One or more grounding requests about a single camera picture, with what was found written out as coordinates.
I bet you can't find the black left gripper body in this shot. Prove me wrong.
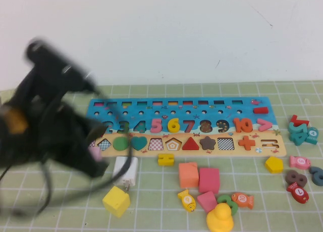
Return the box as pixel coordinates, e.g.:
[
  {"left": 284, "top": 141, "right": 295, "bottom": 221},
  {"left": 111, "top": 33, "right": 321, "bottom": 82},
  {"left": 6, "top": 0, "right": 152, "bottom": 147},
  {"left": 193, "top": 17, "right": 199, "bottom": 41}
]
[{"left": 32, "top": 108, "right": 91, "bottom": 167}]

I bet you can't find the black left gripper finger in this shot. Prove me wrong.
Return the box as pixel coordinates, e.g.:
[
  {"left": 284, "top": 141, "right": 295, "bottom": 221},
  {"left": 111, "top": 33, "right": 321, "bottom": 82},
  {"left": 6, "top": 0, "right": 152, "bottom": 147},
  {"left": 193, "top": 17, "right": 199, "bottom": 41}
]
[
  {"left": 85, "top": 124, "right": 106, "bottom": 142},
  {"left": 75, "top": 156, "right": 111, "bottom": 178}
]

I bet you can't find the yellow number six piece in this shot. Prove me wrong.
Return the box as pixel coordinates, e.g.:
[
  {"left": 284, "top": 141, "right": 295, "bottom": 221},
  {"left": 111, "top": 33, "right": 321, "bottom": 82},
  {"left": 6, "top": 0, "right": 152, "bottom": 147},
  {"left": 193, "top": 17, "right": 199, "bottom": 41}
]
[{"left": 168, "top": 118, "right": 181, "bottom": 133}]

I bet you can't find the green circle piece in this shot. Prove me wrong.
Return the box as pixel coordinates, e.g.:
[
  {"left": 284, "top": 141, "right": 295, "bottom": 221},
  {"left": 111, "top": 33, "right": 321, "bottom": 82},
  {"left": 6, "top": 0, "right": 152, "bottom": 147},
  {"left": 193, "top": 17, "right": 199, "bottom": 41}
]
[{"left": 113, "top": 136, "right": 130, "bottom": 151}]

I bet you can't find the teal heart piece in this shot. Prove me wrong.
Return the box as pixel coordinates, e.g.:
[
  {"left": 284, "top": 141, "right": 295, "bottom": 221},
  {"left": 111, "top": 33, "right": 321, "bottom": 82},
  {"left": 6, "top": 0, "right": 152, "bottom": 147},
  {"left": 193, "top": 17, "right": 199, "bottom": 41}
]
[{"left": 130, "top": 135, "right": 148, "bottom": 151}]

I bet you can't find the pink number five piece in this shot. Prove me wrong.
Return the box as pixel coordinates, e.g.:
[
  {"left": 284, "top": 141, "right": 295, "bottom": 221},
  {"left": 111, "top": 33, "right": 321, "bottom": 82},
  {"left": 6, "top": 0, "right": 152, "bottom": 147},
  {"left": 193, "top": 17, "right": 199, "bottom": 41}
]
[{"left": 150, "top": 117, "right": 164, "bottom": 133}]

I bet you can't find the yellow equals sign piece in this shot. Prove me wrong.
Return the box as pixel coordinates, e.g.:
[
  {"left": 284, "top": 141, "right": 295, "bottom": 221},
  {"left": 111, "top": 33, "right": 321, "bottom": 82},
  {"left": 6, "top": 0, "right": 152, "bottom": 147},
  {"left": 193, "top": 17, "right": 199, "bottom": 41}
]
[{"left": 157, "top": 153, "right": 175, "bottom": 166}]

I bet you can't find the red triangle piece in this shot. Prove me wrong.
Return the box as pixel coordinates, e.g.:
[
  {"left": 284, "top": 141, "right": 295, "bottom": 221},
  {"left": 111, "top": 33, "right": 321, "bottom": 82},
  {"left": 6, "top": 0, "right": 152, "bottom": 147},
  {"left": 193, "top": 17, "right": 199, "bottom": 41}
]
[{"left": 181, "top": 136, "right": 200, "bottom": 151}]

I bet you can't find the brown star piece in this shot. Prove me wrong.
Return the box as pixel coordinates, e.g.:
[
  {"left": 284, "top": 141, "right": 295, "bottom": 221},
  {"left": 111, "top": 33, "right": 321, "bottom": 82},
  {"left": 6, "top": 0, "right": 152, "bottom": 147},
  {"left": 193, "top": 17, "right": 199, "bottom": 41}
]
[{"left": 199, "top": 135, "right": 217, "bottom": 150}]

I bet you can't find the green number three piece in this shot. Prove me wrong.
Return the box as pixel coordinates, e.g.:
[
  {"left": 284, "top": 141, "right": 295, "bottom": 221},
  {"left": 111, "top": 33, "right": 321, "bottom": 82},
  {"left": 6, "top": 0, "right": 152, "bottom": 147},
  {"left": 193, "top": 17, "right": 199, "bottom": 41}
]
[{"left": 217, "top": 194, "right": 239, "bottom": 216}]

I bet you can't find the orange number ten piece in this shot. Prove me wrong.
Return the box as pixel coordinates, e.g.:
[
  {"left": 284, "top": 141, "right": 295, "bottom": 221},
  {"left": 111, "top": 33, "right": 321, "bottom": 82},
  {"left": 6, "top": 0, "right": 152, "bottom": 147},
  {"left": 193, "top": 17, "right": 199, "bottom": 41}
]
[{"left": 232, "top": 117, "right": 253, "bottom": 133}]

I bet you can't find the orange plus sign piece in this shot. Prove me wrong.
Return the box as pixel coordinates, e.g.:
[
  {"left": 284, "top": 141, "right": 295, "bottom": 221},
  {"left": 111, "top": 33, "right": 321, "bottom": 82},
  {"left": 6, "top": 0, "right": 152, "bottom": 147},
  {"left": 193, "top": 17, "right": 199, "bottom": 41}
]
[{"left": 238, "top": 135, "right": 256, "bottom": 151}]

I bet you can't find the pink greater-than sign piece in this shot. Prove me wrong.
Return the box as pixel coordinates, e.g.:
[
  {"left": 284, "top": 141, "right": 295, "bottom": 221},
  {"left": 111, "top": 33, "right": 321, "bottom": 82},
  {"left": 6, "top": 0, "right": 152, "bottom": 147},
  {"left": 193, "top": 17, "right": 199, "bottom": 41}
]
[{"left": 256, "top": 118, "right": 273, "bottom": 131}]

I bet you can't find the yellow pentagon piece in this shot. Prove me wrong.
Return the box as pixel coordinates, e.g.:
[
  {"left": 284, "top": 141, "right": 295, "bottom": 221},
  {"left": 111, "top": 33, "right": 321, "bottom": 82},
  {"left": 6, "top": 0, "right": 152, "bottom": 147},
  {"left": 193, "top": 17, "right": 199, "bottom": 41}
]
[{"left": 264, "top": 156, "right": 284, "bottom": 174}]

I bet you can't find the wooden number shape puzzle board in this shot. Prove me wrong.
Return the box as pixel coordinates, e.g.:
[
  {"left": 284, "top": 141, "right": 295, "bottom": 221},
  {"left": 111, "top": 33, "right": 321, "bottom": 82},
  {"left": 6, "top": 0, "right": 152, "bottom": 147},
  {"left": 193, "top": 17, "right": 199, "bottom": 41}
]
[{"left": 85, "top": 97, "right": 288, "bottom": 158}]

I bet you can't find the brown number eight piece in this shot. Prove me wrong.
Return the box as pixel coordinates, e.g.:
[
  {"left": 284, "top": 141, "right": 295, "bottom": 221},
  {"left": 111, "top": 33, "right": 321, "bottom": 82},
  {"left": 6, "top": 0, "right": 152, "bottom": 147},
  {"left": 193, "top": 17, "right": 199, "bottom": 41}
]
[{"left": 285, "top": 170, "right": 308, "bottom": 187}]

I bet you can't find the teal number two piece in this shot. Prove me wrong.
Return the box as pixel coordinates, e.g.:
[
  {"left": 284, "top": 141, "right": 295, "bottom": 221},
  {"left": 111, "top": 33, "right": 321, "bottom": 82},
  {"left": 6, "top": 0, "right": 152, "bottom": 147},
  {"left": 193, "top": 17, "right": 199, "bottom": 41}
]
[{"left": 287, "top": 122, "right": 307, "bottom": 136}]

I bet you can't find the red number seven piece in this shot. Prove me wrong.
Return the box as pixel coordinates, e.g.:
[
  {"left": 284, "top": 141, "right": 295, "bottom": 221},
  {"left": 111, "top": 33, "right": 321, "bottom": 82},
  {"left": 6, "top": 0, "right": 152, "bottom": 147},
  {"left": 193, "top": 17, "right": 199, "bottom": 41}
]
[{"left": 289, "top": 115, "right": 310, "bottom": 128}]

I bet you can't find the teal number four piece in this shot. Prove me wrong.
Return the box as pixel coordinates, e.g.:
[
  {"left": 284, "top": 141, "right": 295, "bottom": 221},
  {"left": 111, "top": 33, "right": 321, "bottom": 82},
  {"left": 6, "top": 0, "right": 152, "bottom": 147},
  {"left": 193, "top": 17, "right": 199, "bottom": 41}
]
[{"left": 289, "top": 125, "right": 310, "bottom": 147}]

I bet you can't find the blue-grey number nine piece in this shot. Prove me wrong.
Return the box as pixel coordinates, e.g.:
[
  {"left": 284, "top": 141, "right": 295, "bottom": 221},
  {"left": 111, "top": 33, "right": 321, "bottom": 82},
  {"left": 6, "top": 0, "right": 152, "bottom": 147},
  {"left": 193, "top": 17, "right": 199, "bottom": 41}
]
[{"left": 309, "top": 166, "right": 323, "bottom": 187}]

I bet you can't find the light pink wooden cube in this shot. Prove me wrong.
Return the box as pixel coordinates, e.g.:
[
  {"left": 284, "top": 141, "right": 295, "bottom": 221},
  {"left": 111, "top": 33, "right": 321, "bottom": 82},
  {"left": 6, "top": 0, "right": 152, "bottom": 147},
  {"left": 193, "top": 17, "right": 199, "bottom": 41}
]
[{"left": 88, "top": 146, "right": 103, "bottom": 162}]

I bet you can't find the yellow wooden cube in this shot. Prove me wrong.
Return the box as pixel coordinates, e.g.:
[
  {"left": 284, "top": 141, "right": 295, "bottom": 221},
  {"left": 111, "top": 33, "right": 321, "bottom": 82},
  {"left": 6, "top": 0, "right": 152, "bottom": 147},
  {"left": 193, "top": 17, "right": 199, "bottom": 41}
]
[{"left": 102, "top": 185, "right": 131, "bottom": 218}]

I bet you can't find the orange wooden block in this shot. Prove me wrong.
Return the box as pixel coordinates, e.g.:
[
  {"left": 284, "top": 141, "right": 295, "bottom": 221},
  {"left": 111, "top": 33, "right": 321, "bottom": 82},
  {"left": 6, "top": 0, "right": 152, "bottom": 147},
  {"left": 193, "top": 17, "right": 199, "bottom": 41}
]
[{"left": 178, "top": 162, "right": 199, "bottom": 189}]

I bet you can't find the yellow fish number nine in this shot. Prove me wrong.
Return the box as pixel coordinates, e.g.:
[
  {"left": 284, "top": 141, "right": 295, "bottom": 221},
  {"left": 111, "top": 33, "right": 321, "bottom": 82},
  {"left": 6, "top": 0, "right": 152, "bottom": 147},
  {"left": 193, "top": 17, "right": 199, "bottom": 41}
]
[{"left": 177, "top": 189, "right": 197, "bottom": 213}]

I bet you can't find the rose red wooden block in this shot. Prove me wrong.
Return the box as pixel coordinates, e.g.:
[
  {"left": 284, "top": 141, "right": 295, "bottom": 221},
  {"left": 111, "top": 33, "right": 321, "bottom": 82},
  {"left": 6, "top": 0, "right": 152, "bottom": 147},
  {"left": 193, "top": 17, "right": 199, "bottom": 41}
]
[{"left": 198, "top": 167, "right": 220, "bottom": 194}]

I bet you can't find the pink trapezoid block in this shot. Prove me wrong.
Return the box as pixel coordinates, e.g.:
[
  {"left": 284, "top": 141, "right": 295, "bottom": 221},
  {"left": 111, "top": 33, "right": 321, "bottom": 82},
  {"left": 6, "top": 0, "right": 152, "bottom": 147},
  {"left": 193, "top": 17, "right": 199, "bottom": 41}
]
[{"left": 196, "top": 191, "right": 218, "bottom": 214}]

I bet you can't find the yellow rubber duck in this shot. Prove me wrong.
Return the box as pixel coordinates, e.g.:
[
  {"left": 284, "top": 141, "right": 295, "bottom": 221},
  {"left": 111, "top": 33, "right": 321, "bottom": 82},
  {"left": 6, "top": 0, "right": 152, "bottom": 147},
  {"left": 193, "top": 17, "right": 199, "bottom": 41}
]
[{"left": 206, "top": 203, "right": 234, "bottom": 232}]

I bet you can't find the orange fish number ten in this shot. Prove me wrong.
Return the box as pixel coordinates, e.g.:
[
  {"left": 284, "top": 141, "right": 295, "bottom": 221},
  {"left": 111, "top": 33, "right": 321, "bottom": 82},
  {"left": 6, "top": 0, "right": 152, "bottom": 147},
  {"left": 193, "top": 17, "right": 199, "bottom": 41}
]
[{"left": 231, "top": 192, "right": 254, "bottom": 210}]

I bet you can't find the green grid tablecloth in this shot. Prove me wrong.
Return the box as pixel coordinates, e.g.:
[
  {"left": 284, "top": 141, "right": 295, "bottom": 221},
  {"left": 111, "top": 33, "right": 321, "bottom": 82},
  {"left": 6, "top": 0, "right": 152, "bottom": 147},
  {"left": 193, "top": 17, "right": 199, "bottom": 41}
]
[{"left": 0, "top": 80, "right": 323, "bottom": 232}]

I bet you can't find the red fish number seven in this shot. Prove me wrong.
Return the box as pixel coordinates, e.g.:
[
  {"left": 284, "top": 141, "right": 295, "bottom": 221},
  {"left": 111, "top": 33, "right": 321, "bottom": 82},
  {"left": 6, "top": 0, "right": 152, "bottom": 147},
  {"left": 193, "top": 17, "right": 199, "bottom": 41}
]
[{"left": 286, "top": 182, "right": 310, "bottom": 204}]

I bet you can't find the pink fish number five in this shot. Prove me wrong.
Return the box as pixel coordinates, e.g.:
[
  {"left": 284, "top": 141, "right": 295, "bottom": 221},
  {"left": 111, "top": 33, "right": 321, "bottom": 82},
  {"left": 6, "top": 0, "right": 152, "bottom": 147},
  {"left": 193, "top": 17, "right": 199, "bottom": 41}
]
[{"left": 289, "top": 155, "right": 311, "bottom": 170}]

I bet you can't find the teal fish number four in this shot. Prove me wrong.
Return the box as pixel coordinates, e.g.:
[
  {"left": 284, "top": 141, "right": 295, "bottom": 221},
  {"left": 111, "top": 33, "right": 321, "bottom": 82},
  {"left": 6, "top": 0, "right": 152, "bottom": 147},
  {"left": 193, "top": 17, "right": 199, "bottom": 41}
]
[{"left": 304, "top": 127, "right": 319, "bottom": 145}]

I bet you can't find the white wall charger plug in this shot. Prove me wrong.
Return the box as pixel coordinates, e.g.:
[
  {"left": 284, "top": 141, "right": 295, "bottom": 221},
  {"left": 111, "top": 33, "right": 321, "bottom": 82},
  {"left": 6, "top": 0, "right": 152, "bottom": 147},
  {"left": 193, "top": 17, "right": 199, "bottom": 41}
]
[{"left": 112, "top": 156, "right": 139, "bottom": 192}]

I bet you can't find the long black camera cable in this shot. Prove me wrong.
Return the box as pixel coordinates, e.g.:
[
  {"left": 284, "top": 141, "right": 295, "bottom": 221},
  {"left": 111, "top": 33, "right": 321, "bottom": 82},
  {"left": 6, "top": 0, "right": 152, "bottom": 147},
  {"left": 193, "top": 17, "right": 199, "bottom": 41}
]
[{"left": 0, "top": 87, "right": 134, "bottom": 217}]

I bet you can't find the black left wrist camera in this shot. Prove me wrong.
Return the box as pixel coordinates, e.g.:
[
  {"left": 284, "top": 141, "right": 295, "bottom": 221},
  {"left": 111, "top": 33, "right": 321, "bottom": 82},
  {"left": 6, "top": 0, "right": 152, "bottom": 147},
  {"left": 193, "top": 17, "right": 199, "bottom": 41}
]
[{"left": 24, "top": 37, "right": 101, "bottom": 96}]

